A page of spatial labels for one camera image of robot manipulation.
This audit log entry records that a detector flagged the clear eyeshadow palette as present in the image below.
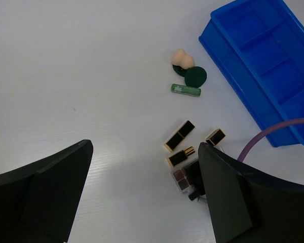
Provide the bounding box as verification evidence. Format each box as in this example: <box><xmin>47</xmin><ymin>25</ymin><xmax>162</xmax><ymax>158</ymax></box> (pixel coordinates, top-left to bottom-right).
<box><xmin>171</xmin><ymin>169</ymin><xmax>195</xmax><ymax>194</ymax></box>

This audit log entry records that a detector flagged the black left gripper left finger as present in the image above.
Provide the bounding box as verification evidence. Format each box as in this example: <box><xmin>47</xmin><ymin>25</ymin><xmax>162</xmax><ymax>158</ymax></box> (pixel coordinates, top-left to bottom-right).
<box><xmin>0</xmin><ymin>140</ymin><xmax>93</xmax><ymax>242</ymax></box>

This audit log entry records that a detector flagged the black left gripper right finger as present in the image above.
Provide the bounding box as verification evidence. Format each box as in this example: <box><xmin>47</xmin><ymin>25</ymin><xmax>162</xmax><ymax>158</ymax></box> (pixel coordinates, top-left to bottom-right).
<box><xmin>198</xmin><ymin>143</ymin><xmax>304</xmax><ymax>242</ymax></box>

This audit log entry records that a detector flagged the long black gold lipstick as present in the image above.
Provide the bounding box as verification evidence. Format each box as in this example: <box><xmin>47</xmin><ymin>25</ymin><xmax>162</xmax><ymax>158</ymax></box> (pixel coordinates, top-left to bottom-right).
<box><xmin>164</xmin><ymin>120</ymin><xmax>195</xmax><ymax>152</ymax></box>

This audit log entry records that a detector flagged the blue divided plastic tray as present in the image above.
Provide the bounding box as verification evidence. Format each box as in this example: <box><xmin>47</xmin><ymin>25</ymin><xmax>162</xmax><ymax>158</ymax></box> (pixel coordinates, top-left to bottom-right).
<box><xmin>198</xmin><ymin>0</ymin><xmax>304</xmax><ymax>147</ymax></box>

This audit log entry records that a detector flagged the open black gold lipstick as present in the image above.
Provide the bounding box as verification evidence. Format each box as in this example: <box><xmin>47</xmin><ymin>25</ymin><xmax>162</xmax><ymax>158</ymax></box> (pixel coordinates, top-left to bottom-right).
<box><xmin>167</xmin><ymin>146</ymin><xmax>196</xmax><ymax>168</ymax></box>

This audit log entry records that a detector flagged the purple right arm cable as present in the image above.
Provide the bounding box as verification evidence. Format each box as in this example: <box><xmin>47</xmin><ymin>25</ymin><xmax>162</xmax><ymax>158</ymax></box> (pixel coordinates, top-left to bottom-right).
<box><xmin>237</xmin><ymin>118</ymin><xmax>304</xmax><ymax>163</ymax></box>

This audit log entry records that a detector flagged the beige makeup sponge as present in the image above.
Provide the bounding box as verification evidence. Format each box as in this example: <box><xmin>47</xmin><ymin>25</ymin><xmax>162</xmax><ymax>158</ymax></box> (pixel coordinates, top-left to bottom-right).
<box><xmin>171</xmin><ymin>49</ymin><xmax>195</xmax><ymax>69</ymax></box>

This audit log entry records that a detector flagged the black gold lipstick cap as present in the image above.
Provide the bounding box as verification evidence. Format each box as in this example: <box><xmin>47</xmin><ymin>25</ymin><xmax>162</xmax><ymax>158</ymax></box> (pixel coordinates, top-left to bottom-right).
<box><xmin>205</xmin><ymin>128</ymin><xmax>226</xmax><ymax>146</ymax></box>

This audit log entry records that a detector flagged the green lip balm tube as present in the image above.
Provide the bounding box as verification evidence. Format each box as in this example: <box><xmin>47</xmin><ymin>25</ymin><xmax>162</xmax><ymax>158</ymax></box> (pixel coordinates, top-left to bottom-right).
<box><xmin>171</xmin><ymin>84</ymin><xmax>202</xmax><ymax>97</ymax></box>

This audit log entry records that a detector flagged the dark green round puff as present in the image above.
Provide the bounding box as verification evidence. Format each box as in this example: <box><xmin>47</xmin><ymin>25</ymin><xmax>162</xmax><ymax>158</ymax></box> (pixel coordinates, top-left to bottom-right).
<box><xmin>184</xmin><ymin>66</ymin><xmax>207</xmax><ymax>88</ymax></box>

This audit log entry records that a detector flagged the black square compact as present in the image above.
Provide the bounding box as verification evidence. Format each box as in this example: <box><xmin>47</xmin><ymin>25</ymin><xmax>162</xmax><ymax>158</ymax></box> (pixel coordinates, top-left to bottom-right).
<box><xmin>184</xmin><ymin>160</ymin><xmax>205</xmax><ymax>196</ymax></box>

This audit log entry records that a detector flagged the dark green flat puff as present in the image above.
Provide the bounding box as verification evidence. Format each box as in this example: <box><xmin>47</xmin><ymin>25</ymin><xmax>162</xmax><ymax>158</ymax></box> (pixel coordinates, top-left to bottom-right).
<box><xmin>172</xmin><ymin>65</ymin><xmax>187</xmax><ymax>77</ymax></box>

